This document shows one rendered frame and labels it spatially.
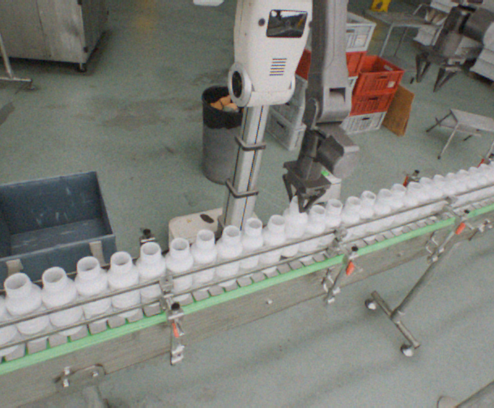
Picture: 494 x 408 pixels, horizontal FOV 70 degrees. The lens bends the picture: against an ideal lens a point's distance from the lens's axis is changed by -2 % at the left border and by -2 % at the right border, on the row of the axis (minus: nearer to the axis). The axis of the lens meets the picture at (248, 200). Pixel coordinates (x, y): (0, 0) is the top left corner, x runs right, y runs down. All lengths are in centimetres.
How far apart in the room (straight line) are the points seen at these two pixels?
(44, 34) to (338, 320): 378
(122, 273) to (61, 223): 73
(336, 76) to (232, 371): 150
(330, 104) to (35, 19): 388
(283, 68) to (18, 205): 100
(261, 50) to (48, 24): 329
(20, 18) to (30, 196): 322
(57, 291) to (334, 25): 68
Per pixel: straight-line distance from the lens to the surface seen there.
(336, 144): 68
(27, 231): 143
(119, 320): 84
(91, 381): 98
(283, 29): 127
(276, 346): 198
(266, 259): 88
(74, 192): 133
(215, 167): 265
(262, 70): 129
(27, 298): 74
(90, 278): 73
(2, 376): 87
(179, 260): 75
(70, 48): 436
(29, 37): 444
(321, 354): 203
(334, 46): 70
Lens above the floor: 172
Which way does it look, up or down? 40 degrees down
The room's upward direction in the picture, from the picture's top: 12 degrees clockwise
